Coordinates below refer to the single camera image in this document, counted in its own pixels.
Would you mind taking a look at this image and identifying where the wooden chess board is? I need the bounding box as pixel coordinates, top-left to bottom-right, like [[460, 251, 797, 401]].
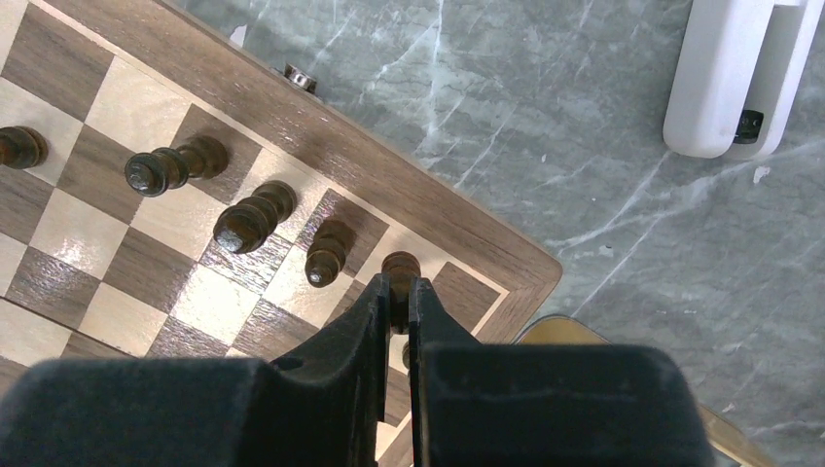
[[1, 1, 562, 466]]

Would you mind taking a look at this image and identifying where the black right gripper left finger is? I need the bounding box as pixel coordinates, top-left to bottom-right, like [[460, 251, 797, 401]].
[[1, 274, 390, 466]]

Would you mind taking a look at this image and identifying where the dark chess piece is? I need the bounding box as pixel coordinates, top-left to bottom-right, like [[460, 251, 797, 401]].
[[305, 218, 355, 288], [124, 135, 230, 198], [213, 180, 298, 254], [1, 126, 49, 170], [402, 342, 411, 370], [381, 251, 421, 335]]

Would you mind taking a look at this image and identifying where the yellow metal tin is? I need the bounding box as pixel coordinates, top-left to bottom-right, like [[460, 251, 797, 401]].
[[517, 316, 772, 466]]

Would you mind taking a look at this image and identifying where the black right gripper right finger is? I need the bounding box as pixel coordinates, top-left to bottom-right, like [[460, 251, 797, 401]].
[[409, 278, 715, 466]]

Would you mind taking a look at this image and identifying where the white clip on table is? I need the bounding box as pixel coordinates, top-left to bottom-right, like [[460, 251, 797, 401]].
[[663, 0, 824, 160]]

